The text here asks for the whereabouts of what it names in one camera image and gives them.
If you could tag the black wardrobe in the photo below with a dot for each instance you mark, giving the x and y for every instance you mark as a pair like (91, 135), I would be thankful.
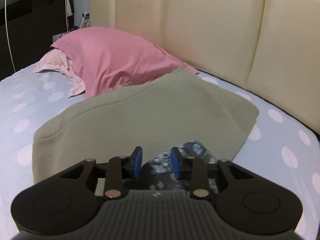
(30, 30)

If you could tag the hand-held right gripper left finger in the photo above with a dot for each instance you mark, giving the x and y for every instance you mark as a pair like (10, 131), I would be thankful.
(137, 162)

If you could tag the bed with polka dot sheet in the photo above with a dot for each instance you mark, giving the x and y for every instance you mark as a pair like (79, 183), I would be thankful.
(30, 105)

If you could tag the small grey box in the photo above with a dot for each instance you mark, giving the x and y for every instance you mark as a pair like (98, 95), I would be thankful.
(59, 37)

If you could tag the cream padded headboard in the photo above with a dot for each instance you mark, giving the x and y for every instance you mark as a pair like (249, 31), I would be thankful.
(212, 30)

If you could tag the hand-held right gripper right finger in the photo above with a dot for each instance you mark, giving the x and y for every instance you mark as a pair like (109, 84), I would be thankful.
(176, 162)

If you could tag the small picture frame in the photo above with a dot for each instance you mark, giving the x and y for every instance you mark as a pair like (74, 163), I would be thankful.
(85, 21)

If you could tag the dark floral garment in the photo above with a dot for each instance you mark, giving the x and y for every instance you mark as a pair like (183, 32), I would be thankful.
(160, 167)

